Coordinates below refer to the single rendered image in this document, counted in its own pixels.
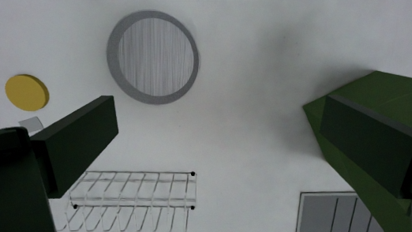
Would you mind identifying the silver wire dish rack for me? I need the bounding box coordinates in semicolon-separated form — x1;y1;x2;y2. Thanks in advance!
57;172;197;232

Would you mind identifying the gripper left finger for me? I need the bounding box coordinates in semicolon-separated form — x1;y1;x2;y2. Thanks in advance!
0;95;119;232

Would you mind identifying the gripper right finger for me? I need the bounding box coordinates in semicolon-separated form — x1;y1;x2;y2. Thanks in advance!
319;95;412;219

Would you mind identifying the yellow round disc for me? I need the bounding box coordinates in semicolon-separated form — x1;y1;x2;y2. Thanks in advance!
5;74;50;111

